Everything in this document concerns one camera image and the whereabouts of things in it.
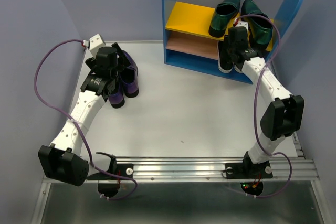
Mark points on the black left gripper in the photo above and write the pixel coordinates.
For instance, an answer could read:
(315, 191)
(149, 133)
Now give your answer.
(123, 62)

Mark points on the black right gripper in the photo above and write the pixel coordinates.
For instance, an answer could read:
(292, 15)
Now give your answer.
(228, 44)

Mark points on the black sneaker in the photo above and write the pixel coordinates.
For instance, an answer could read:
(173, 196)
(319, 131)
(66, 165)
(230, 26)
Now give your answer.
(239, 67)
(225, 65)

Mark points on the purple loafer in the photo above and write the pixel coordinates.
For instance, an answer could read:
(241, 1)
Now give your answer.
(116, 98)
(129, 78)

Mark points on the green loafer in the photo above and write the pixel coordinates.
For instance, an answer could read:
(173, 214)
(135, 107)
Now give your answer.
(260, 29)
(223, 13)

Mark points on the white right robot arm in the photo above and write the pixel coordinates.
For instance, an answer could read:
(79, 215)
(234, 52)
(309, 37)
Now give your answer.
(280, 120)

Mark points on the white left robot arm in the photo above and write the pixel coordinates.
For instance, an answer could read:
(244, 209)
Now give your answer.
(61, 159)

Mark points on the blue and yellow shoe shelf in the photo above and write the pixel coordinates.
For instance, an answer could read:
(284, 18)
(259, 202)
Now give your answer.
(188, 44)

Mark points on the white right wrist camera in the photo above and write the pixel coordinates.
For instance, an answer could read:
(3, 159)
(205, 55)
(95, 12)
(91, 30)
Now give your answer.
(240, 23)

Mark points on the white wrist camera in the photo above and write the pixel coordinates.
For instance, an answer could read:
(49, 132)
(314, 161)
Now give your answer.
(240, 23)
(95, 43)

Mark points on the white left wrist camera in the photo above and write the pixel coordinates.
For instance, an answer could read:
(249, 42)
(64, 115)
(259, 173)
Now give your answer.
(95, 43)

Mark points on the aluminium mounting rail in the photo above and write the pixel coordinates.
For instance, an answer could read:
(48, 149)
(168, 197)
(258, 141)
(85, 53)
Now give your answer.
(213, 170)

